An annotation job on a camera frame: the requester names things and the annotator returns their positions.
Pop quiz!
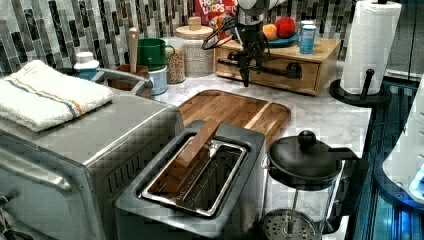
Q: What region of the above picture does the brown toast slice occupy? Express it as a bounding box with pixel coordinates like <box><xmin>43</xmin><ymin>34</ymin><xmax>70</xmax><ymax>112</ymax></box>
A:
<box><xmin>146</xmin><ymin>120</ymin><xmax>219</xmax><ymax>202</ymax></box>

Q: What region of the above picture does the wooden drawer box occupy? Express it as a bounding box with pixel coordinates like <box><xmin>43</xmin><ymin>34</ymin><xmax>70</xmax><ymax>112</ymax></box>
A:
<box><xmin>213</xmin><ymin>35</ymin><xmax>342</xmax><ymax>97</ymax></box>

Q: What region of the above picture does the teal plate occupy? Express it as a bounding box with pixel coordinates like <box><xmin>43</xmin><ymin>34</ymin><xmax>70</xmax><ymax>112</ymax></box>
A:
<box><xmin>268</xmin><ymin>33</ymin><xmax>298</xmax><ymax>48</ymax></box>

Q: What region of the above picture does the orange fruit toy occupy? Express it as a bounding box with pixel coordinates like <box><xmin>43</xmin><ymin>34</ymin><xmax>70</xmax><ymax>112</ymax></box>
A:
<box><xmin>262</xmin><ymin>24</ymin><xmax>277</xmax><ymax>41</ymax></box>

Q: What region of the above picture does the white paper towel roll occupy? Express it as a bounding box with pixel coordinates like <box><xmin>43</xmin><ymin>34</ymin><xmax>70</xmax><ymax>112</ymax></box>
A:
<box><xmin>340</xmin><ymin>0</ymin><xmax>402</xmax><ymax>95</ymax></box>

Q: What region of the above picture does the red cereal box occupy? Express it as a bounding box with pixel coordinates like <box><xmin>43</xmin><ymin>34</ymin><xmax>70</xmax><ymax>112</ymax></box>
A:
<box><xmin>194</xmin><ymin>0</ymin><xmax>238</xmax><ymax>30</ymax></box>

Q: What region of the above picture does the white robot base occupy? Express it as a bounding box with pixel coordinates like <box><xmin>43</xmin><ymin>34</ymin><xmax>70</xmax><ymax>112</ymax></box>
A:
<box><xmin>382</xmin><ymin>80</ymin><xmax>424</xmax><ymax>210</ymax></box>

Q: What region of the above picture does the blue white can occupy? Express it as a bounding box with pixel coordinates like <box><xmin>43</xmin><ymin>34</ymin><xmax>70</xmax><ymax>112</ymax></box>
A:
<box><xmin>299</xmin><ymin>25</ymin><xmax>317</xmax><ymax>54</ymax></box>

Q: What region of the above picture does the grey two-slot toaster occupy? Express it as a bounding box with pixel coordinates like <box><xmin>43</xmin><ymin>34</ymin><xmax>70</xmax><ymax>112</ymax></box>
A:
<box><xmin>115</xmin><ymin>120</ymin><xmax>266</xmax><ymax>240</ymax></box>

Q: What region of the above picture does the light blue mug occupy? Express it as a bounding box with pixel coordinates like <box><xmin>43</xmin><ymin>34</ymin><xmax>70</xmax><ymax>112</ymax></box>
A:
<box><xmin>149</xmin><ymin>67</ymin><xmax>168</xmax><ymax>96</ymax></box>

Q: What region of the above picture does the wooden cutting board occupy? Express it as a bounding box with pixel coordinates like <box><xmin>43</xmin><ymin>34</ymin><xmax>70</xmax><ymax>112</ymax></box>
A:
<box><xmin>179</xmin><ymin>90</ymin><xmax>291</xmax><ymax>144</ymax></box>

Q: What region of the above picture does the red apple toy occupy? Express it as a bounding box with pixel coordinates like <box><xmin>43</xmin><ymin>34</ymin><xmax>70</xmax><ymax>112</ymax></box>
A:
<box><xmin>274</xmin><ymin>17</ymin><xmax>296</xmax><ymax>38</ymax></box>

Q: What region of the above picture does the green mug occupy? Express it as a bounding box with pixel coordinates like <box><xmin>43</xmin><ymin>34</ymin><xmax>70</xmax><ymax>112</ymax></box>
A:
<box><xmin>137</xmin><ymin>38</ymin><xmax>175</xmax><ymax>71</ymax></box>

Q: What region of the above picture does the stainless steel toaster oven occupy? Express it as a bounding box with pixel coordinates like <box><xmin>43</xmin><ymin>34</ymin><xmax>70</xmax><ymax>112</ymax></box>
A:
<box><xmin>0</xmin><ymin>91</ymin><xmax>183</xmax><ymax>240</ymax></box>

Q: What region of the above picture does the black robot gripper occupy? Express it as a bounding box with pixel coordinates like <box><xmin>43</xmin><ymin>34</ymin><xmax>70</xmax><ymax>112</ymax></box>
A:
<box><xmin>237</xmin><ymin>22</ymin><xmax>265</xmax><ymax>87</ymax></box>

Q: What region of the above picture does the metal oven handle bar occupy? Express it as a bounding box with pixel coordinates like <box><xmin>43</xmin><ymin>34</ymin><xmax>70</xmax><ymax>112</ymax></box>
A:
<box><xmin>92</xmin><ymin>68</ymin><xmax>153</xmax><ymax>96</ymax></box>

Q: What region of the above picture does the white striped folded towel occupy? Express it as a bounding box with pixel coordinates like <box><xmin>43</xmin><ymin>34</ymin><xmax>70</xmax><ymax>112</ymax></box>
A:
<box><xmin>0</xmin><ymin>60</ymin><xmax>113</xmax><ymax>132</ymax></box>

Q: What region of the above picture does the black paper towel holder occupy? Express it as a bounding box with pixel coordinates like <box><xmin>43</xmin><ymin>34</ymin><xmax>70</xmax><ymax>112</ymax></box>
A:
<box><xmin>329</xmin><ymin>69</ymin><xmax>392</xmax><ymax>107</ymax></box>

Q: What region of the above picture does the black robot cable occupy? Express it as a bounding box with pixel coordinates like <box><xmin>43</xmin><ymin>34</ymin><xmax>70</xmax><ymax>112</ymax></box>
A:
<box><xmin>201</xmin><ymin>17</ymin><xmax>240</xmax><ymax>51</ymax></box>

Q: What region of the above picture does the glass jar with wooden lid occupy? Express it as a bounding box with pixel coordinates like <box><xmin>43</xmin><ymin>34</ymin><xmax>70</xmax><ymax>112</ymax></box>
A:
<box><xmin>176</xmin><ymin>17</ymin><xmax>213</xmax><ymax>77</ymax></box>

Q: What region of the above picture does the white blue bottle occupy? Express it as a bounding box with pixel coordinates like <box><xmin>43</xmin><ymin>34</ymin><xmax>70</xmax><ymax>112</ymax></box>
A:
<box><xmin>74</xmin><ymin>52</ymin><xmax>99</xmax><ymax>80</ymax></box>

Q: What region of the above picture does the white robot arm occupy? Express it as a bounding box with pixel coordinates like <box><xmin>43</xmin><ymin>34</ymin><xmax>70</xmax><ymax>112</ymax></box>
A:
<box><xmin>234</xmin><ymin>0</ymin><xmax>286</xmax><ymax>87</ymax></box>

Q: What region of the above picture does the brown wooden utensil holder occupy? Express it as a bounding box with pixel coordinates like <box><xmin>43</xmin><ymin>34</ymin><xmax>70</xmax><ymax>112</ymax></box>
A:
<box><xmin>107</xmin><ymin>64</ymin><xmax>152</xmax><ymax>99</ymax></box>

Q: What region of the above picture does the glass jar of grains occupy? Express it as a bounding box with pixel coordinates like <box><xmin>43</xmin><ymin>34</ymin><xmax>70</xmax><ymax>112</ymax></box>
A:
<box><xmin>164</xmin><ymin>37</ymin><xmax>185</xmax><ymax>84</ymax></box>

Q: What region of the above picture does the black glass french press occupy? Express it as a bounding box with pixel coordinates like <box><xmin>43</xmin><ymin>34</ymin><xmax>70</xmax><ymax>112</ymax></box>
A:
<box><xmin>262</xmin><ymin>130</ymin><xmax>370</xmax><ymax>240</ymax></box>

